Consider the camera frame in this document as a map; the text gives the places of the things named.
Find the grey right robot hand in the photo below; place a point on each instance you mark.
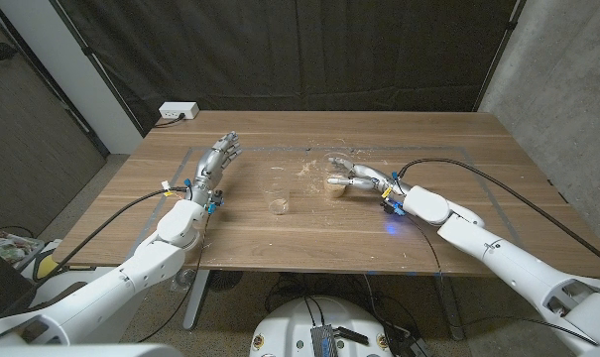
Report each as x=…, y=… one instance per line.
x=369, y=176

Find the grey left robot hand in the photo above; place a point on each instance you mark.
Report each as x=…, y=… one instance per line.
x=207, y=166

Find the clear plastic cup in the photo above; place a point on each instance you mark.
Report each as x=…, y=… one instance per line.
x=336, y=171
x=277, y=196

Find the brown sugar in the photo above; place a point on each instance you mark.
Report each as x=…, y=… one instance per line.
x=335, y=190

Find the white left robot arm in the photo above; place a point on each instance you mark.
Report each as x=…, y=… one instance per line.
x=106, y=292

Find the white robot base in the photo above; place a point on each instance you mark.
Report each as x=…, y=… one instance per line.
x=289, y=322

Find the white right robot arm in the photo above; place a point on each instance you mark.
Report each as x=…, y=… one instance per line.
x=517, y=258

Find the spilled sugar crumbs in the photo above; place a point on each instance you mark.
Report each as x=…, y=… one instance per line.
x=307, y=168

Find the white power strip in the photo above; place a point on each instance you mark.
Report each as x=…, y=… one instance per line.
x=179, y=109

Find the clear plastic wrapper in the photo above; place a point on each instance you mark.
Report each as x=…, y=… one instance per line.
x=183, y=278

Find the black round fan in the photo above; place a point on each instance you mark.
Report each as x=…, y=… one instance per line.
x=225, y=280

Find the black backdrop curtain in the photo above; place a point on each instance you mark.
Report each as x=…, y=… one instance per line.
x=230, y=49

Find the grey table leg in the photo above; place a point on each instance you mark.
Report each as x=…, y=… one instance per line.
x=449, y=307
x=196, y=297

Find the black electronics box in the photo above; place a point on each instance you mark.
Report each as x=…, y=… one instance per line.
x=351, y=335

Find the grey finned electronics box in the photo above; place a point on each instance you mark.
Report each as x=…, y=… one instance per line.
x=323, y=342

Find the yellow object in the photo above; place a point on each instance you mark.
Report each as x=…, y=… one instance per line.
x=46, y=268

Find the colourful printed cloth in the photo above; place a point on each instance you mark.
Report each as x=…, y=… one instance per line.
x=7, y=245

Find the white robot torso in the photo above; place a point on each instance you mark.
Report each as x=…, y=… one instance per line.
x=81, y=352

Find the black chair back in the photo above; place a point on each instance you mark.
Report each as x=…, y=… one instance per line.
x=2, y=282

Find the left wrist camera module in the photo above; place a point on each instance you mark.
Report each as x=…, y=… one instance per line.
x=215, y=201

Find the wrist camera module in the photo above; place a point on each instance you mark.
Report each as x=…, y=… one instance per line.
x=393, y=207
x=215, y=201

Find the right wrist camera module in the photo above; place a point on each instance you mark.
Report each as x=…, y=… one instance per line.
x=393, y=207

